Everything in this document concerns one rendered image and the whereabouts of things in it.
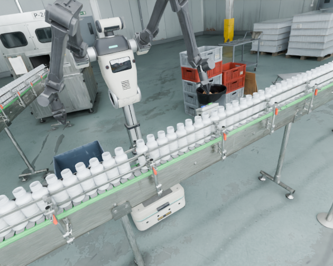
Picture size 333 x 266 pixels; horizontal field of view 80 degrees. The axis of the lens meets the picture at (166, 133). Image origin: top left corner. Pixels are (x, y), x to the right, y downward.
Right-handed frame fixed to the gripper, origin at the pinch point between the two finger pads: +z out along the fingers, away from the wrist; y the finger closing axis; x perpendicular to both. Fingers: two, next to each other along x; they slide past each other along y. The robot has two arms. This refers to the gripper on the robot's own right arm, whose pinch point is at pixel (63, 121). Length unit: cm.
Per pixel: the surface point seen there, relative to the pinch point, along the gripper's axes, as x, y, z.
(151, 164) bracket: 32, 54, 11
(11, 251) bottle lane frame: -33, 52, 25
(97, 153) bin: 10.9, -11.3, 38.0
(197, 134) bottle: 65, 44, 13
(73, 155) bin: -4.8, -10.8, 31.5
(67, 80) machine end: 8, -323, 56
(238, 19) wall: 1006, -879, 78
